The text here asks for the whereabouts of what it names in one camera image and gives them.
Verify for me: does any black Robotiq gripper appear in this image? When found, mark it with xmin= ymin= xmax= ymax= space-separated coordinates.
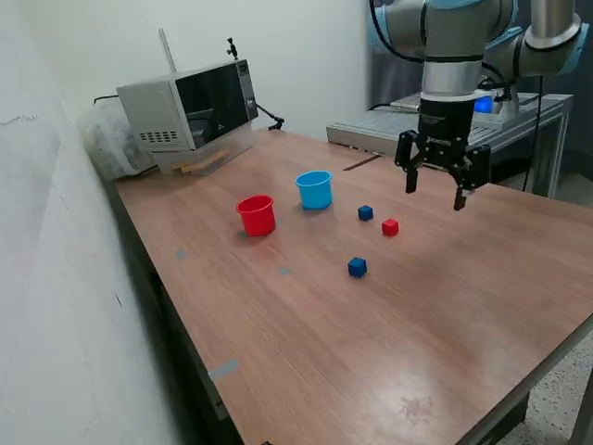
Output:
xmin=394 ymin=91 xmax=492 ymax=212

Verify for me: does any blue plastic bin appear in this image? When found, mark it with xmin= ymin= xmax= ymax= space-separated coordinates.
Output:
xmin=295 ymin=170 xmax=334 ymax=211

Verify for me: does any red plastic bin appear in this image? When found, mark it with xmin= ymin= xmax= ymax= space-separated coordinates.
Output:
xmin=234 ymin=194 xmax=277 ymax=237

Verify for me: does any aluminium slotted robot stand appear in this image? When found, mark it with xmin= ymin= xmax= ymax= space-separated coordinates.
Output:
xmin=325 ymin=87 xmax=574 ymax=198

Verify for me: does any dark strip on table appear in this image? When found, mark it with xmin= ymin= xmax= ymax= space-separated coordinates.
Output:
xmin=342 ymin=155 xmax=384 ymax=172

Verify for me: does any dark grey curtain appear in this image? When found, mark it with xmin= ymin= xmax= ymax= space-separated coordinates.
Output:
xmin=368 ymin=0 xmax=593 ymax=154

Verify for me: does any clear acrylic box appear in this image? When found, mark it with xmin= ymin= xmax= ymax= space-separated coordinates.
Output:
xmin=150 ymin=122 xmax=255 ymax=177

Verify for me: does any long wooden stick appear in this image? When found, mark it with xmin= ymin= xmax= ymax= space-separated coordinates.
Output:
xmin=181 ymin=147 xmax=232 ymax=175

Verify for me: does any silver microwave oven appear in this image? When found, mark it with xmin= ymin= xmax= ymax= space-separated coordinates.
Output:
xmin=115 ymin=58 xmax=259 ymax=153

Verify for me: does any clear plastic rod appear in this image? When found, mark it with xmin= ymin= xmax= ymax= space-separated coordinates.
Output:
xmin=158 ymin=28 xmax=179 ymax=75

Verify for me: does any long blue tape strip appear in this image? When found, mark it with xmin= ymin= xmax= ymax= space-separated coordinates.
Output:
xmin=207 ymin=358 xmax=240 ymax=382

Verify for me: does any clear plastic bag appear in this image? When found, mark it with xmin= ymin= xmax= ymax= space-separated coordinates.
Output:
xmin=76 ymin=99 xmax=158 ymax=182

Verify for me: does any black cable with silver connector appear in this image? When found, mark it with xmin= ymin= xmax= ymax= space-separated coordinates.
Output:
xmin=369 ymin=102 xmax=421 ymax=113

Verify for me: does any blue lit wrist camera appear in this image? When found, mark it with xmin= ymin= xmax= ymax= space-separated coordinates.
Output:
xmin=472 ymin=90 xmax=504 ymax=115

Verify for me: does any black hanging robot cable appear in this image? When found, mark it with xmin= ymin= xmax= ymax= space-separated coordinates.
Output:
xmin=522 ymin=76 xmax=546 ymax=192

